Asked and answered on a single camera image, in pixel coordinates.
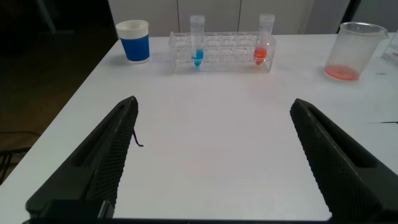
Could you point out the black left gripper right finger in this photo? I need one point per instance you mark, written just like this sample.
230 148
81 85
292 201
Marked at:
348 174

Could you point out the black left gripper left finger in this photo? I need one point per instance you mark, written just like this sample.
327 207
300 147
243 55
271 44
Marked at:
93 168

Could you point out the clear plastic beaker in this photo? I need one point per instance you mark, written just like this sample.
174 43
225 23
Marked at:
345 71

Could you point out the test tube with red pigment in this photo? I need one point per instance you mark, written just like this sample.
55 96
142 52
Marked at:
260 53

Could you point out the test tube with blue pigment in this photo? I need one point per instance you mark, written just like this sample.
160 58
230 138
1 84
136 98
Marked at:
197 56

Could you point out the thin black thread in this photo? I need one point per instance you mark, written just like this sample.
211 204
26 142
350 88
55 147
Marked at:
136 140

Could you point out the blue and white paper cup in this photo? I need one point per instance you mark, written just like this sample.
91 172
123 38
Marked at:
135 46

